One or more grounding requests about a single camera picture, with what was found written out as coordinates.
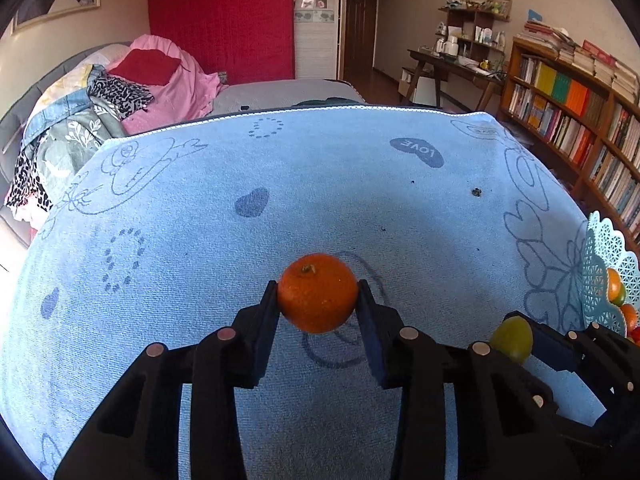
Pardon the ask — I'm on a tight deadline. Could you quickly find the wooden bookcase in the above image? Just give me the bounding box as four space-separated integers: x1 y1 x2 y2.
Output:
497 35 640 241

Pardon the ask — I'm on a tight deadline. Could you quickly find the wooden desk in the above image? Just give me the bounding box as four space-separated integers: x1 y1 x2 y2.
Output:
400 49 506 111

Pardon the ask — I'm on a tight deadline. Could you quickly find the wooden desk shelf unit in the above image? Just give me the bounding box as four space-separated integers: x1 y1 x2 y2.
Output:
439 6 511 58

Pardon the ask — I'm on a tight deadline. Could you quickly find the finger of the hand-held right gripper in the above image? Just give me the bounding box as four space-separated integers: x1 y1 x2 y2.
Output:
517 365 615 444
530 320 640 409

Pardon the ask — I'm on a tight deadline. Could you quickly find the pile of clothes and bedding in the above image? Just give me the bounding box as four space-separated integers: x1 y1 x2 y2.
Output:
0 42 131 156

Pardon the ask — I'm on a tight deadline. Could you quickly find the pale lattice plastic basket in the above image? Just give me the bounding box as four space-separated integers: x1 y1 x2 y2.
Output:
580 211 640 338

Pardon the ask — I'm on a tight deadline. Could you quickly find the white wardrobe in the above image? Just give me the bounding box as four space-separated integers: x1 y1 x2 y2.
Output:
292 0 346 81

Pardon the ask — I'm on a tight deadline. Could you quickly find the blue printed blanket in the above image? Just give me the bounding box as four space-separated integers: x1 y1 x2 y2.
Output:
0 110 608 480

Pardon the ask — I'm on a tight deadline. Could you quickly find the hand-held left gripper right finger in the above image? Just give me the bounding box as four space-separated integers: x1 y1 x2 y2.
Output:
356 278 582 480

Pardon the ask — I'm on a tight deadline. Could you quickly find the red padded wall panel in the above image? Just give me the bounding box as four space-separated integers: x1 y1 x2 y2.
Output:
146 0 296 86

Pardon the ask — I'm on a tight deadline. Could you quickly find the small yellow-green tomato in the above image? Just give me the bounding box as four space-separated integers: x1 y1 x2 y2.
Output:
489 316 534 365

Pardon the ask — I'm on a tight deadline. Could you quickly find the leopard print cloth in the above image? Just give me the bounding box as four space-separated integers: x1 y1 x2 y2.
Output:
87 74 155 117
4 152 53 221

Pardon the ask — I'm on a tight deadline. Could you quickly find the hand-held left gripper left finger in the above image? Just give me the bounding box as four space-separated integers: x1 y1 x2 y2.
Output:
54 280 281 480

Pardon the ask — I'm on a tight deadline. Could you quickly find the floral quilt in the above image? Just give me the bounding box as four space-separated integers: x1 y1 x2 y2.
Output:
20 62 128 181

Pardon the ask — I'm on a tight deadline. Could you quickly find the grey mattress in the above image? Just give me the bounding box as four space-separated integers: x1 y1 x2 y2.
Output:
212 78 368 116

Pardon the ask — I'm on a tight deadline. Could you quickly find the pink blanket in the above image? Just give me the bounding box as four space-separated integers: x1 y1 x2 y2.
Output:
107 34 231 136

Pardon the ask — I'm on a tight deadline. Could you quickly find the brown wooden door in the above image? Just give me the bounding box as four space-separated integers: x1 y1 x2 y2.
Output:
345 0 381 81

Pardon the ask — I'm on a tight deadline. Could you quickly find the stack of books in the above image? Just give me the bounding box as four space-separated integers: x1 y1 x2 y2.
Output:
522 20 640 103

